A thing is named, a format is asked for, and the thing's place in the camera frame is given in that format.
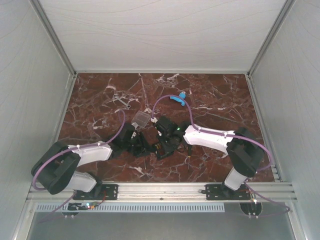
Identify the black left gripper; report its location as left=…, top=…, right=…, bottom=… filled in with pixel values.
left=123, top=132, right=156, bottom=158

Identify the black fuse box base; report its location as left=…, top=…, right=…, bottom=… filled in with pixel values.
left=152, top=142, right=175, bottom=161

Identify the clear plastic fuse box lid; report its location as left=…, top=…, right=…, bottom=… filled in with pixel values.
left=131, top=110, right=151, bottom=128

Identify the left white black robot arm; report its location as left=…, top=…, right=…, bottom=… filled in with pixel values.
left=31, top=123, right=155, bottom=199

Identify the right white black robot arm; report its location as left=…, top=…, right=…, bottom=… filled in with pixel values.
left=152, top=116, right=264, bottom=199

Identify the silver ratchet wrench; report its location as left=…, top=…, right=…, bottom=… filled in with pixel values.
left=113, top=94, right=131, bottom=109

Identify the blue glue gun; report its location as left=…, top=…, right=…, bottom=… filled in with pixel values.
left=169, top=91, right=187, bottom=107

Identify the yellow black handle screwdriver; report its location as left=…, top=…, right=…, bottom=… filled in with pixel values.
left=186, top=145, right=192, bottom=170

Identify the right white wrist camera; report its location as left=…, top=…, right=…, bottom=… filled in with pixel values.
left=150, top=117, right=158, bottom=124

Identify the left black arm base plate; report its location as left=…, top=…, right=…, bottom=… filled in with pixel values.
left=72, top=184, right=119, bottom=201

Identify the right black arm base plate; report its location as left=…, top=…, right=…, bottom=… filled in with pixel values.
left=199, top=183, right=251, bottom=201

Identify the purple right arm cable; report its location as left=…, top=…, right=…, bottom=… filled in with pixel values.
left=151, top=94, right=292, bottom=218

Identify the aluminium front rail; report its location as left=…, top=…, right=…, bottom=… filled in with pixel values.
left=26, top=182, right=297, bottom=203

